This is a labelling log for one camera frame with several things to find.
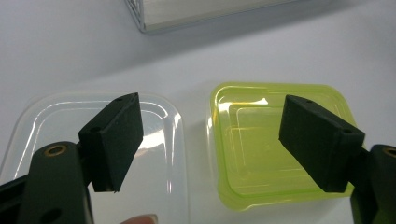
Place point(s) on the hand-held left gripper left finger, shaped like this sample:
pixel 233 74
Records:
pixel 112 143

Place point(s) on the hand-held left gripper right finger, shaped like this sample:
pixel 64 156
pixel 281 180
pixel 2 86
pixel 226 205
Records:
pixel 320 146

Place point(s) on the clear plastic food container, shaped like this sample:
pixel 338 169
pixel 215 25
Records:
pixel 162 174

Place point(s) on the green translucent plastic container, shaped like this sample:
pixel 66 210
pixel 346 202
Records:
pixel 249 149

